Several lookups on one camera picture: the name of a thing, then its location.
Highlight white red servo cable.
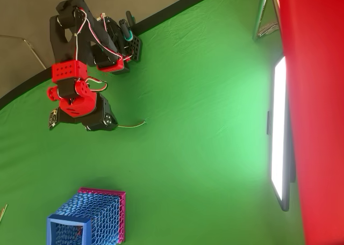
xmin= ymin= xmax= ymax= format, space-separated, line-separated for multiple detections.
xmin=85 ymin=77 xmax=109 ymax=93
xmin=72 ymin=8 xmax=134 ymax=68

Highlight blue and pink mesh basket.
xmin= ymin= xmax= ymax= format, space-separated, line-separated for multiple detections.
xmin=47 ymin=187 xmax=126 ymax=245

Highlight green table cloth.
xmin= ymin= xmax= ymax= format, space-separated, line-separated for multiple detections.
xmin=0 ymin=0 xmax=307 ymax=245

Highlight grey floor cable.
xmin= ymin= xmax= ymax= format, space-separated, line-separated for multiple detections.
xmin=0 ymin=34 xmax=48 ymax=70

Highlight chrome tube stand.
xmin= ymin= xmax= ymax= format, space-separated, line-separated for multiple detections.
xmin=252 ymin=0 xmax=282 ymax=41

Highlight blurred red object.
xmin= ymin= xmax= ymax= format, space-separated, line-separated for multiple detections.
xmin=274 ymin=0 xmax=344 ymax=245

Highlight black clamp with teal ring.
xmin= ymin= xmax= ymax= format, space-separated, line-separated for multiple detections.
xmin=118 ymin=10 xmax=135 ymax=41

